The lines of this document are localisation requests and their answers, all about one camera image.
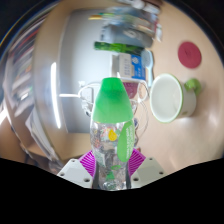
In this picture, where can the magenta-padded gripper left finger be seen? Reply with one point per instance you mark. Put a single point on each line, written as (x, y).
(74, 171)

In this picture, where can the clear bottle with green cap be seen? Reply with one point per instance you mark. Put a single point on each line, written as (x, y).
(112, 100)

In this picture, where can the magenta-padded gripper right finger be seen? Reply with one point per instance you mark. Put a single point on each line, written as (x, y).
(148, 170)

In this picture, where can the magenta pouch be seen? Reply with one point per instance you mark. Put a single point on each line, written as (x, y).
(131, 89)

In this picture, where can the white wall power socket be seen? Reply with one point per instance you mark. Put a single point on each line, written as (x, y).
(87, 100)

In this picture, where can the flat round red coaster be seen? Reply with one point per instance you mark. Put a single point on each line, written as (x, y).
(189, 55)

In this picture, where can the white and blue carton box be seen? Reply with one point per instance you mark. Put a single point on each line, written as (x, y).
(130, 66)

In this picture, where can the grey shaker bottle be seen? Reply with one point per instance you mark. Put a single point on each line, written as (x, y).
(130, 35)

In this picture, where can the wooden shelf unit with books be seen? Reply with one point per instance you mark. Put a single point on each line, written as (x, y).
(20, 76)

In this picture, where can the white LED light bar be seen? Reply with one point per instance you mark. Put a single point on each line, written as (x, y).
(55, 96)

